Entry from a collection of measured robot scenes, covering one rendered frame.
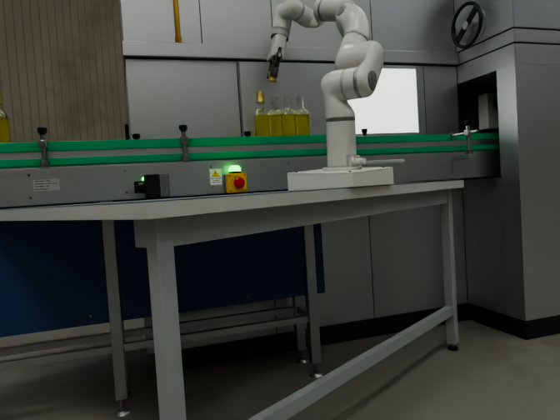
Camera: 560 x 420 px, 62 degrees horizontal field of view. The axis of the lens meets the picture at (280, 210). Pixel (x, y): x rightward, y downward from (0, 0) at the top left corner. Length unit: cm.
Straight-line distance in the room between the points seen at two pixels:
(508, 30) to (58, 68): 369
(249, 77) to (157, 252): 129
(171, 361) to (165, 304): 12
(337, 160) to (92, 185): 83
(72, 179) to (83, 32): 338
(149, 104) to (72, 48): 289
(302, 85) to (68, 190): 109
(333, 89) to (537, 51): 121
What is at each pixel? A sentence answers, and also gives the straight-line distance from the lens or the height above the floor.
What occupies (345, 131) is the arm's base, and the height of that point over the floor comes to 92.
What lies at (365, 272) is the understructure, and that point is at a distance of 230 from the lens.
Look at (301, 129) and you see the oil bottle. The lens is 198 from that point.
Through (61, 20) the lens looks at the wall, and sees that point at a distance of 493.
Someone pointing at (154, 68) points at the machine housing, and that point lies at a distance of 208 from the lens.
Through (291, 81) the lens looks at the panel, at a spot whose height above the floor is 124.
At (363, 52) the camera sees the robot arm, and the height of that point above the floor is 116.
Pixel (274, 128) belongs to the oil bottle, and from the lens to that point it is 194.
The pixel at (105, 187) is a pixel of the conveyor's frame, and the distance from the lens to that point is 170.
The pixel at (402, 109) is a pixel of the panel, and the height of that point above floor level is 111.
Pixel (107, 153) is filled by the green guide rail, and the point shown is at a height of 92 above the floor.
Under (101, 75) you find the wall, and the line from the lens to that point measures 495.
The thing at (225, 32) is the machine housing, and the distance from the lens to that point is 217.
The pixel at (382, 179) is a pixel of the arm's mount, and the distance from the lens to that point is 151.
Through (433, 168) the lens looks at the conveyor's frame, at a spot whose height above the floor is 81.
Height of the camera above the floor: 75
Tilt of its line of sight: 2 degrees down
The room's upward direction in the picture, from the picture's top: 4 degrees counter-clockwise
